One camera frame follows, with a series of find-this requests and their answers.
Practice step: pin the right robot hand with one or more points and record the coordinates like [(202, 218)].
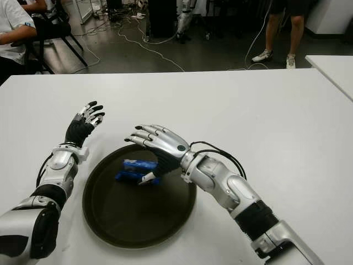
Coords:
[(171, 143)]

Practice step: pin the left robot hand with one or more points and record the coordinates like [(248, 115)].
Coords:
[(77, 131)]

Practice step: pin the blue Oreo cookie package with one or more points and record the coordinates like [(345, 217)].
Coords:
[(132, 165)]

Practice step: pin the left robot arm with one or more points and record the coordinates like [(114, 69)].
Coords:
[(56, 163)]

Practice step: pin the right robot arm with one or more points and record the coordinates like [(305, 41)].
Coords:
[(242, 190)]

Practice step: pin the round dark brown tray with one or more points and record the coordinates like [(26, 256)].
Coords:
[(124, 215)]

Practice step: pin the black chair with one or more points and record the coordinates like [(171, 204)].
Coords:
[(55, 27)]

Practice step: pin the white framed panel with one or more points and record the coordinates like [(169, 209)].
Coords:
[(85, 11)]

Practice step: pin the black cabinet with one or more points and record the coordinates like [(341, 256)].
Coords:
[(162, 16)]

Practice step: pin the white power strip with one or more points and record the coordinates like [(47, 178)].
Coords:
[(138, 16)]

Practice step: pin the person in white shirt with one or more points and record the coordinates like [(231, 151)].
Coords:
[(11, 16)]

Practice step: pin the person in black clothing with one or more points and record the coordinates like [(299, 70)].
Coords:
[(275, 25)]

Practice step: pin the white side table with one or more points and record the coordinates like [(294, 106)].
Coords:
[(336, 71)]

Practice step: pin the white cabinet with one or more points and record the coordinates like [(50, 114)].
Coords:
[(331, 16)]

